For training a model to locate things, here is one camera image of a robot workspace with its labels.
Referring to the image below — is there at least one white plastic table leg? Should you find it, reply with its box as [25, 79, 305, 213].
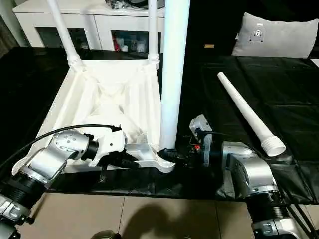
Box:
[159, 0, 191, 160]
[147, 0, 160, 70]
[217, 71, 287, 157]
[46, 0, 86, 72]

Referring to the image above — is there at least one white plastic table top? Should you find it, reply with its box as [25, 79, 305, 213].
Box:
[11, 58, 177, 175]

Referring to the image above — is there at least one dark robot foot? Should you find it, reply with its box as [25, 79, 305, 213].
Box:
[92, 230, 121, 239]

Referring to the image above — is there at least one black work mat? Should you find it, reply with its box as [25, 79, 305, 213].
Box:
[0, 46, 319, 205]

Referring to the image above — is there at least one black sofa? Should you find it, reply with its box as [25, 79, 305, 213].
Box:
[186, 0, 319, 58]

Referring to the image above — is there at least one white cabinet with glass doors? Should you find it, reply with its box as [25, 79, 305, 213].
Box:
[12, 0, 167, 53]

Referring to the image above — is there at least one light grey pillow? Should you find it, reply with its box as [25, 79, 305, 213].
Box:
[231, 11, 317, 59]

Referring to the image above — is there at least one dark bag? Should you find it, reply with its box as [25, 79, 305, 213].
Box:
[128, 0, 165, 8]

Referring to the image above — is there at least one grey curtain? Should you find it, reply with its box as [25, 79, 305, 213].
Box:
[0, 12, 25, 48]

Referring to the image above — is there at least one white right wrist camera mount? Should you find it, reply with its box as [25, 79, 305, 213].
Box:
[188, 114, 214, 168]

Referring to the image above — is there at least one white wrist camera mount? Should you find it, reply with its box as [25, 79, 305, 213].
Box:
[188, 114, 214, 168]
[88, 129, 128, 168]

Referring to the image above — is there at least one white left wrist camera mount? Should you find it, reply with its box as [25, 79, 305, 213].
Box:
[88, 129, 128, 168]

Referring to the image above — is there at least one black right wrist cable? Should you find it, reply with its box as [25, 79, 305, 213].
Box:
[198, 129, 319, 239]

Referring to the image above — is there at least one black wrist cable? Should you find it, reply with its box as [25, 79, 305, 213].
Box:
[198, 129, 319, 239]
[0, 123, 123, 172]

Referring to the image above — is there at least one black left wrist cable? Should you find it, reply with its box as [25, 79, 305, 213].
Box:
[0, 123, 123, 172]

